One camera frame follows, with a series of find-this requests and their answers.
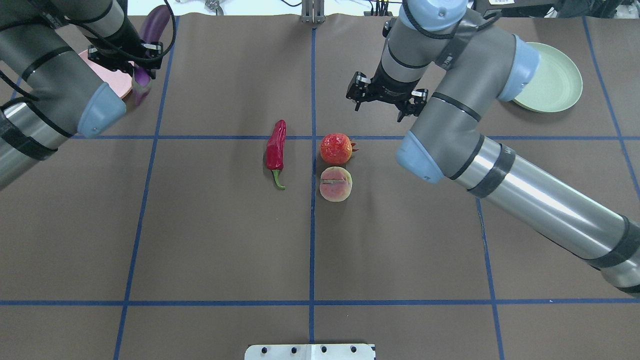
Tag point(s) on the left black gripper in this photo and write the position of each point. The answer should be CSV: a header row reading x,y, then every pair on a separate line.
x,y
123,44

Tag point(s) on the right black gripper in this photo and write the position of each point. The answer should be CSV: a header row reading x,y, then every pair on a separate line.
x,y
389,86

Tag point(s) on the purple eggplant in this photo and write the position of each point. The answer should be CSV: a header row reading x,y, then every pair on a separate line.
x,y
152,29

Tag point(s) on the red-orange pomegranate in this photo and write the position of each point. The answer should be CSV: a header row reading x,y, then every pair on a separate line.
x,y
336,149

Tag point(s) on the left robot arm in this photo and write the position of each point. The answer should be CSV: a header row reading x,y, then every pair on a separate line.
x,y
66,96

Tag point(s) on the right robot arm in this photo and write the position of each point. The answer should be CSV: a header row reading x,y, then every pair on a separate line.
x,y
408,241

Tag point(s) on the pink plate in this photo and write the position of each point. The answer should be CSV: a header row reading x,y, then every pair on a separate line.
x,y
120,82

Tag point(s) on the yellow-pink peach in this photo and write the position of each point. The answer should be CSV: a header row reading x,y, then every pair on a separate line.
x,y
335,184

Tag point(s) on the red chili pepper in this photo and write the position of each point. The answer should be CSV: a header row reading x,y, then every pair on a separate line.
x,y
274,153

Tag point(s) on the green plate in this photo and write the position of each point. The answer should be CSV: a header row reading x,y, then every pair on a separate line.
x,y
557,84

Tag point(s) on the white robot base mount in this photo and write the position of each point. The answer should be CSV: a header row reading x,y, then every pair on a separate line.
x,y
322,351

